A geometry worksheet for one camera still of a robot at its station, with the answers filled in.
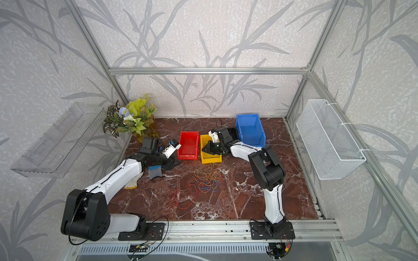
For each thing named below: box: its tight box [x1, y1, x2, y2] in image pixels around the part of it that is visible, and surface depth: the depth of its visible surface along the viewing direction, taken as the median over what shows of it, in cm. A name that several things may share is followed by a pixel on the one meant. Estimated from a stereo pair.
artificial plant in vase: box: [103, 94, 157, 143], surface depth 91 cm
